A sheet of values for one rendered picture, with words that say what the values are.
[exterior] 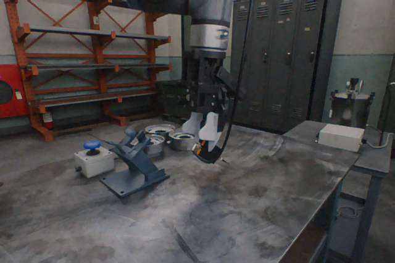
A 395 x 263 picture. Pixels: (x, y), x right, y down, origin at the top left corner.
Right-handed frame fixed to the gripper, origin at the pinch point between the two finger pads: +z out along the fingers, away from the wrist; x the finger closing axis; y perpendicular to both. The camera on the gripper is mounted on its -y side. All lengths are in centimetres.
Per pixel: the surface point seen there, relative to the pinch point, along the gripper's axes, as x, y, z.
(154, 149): -17.6, 3.0, 7.3
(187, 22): -363, -288, -82
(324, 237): 19, -37, 33
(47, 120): -379, -32, 93
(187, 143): -15.3, -7.5, 6.7
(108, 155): -18.4, 15.8, 6.4
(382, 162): 22, -77, 16
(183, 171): -5.4, 1.9, 9.2
